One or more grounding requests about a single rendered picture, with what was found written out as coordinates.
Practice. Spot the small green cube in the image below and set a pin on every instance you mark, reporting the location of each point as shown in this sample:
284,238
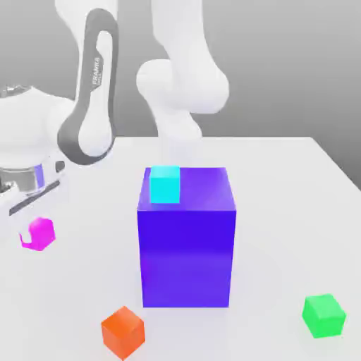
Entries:
324,316

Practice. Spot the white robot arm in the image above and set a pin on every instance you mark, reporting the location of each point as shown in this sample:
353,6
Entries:
186,84

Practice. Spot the small orange cube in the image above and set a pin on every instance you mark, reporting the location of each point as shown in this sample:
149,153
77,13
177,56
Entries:
122,332

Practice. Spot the small cyan cube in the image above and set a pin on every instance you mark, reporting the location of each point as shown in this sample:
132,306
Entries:
165,186

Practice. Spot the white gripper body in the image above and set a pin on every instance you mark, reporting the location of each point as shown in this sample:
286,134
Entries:
33,206

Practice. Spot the small magenta cube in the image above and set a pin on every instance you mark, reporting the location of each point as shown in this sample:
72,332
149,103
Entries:
42,232

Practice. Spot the large blue box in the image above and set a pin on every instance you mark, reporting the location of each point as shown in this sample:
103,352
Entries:
186,253

